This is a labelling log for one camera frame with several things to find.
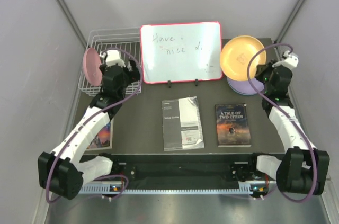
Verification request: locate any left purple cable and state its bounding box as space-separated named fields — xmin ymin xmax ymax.
xmin=45 ymin=48 xmax=144 ymax=204

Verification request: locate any blue sunset cover book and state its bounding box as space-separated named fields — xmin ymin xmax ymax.
xmin=86 ymin=120 xmax=114 ymax=151

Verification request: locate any red framed whiteboard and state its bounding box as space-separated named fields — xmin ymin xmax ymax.
xmin=140 ymin=21 xmax=222 ymax=84

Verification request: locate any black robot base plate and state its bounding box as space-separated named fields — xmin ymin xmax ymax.
xmin=103 ymin=153 xmax=273 ymax=190

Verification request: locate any purple cable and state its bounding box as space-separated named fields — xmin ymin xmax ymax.
xmin=45 ymin=48 xmax=144 ymax=204
xmin=246 ymin=43 xmax=319 ymax=204

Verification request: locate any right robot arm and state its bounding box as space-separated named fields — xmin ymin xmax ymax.
xmin=247 ymin=61 xmax=330 ymax=195

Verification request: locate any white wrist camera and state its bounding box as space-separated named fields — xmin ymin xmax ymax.
xmin=99 ymin=50 xmax=126 ymax=67
xmin=272 ymin=50 xmax=299 ymax=70

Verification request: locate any pink plate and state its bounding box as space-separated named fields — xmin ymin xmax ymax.
xmin=82 ymin=48 xmax=102 ymax=87

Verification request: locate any white wire dish rack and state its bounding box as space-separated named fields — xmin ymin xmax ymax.
xmin=78 ymin=27 xmax=142 ymax=97

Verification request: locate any Tale of Two Cities book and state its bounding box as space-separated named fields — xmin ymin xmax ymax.
xmin=215 ymin=103 xmax=252 ymax=147

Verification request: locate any yellow plate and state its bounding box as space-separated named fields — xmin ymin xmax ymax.
xmin=220 ymin=35 xmax=264 ymax=81

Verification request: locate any black white setup guide booklet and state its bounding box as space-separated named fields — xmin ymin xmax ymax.
xmin=162 ymin=96 xmax=204 ymax=151

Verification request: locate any purple plate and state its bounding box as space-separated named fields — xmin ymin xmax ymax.
xmin=227 ymin=78 xmax=264 ymax=93

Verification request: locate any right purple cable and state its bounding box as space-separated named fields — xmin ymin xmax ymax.
xmin=246 ymin=43 xmax=319 ymax=204

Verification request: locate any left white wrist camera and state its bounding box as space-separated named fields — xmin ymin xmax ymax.
xmin=99 ymin=50 xmax=126 ymax=67

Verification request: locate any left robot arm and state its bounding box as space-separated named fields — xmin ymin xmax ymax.
xmin=38 ymin=57 xmax=142 ymax=203

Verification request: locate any grey slotted cable duct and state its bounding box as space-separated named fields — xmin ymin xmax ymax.
xmin=79 ymin=183 xmax=267 ymax=194

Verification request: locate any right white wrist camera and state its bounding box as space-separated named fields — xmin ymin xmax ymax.
xmin=272 ymin=50 xmax=299 ymax=70

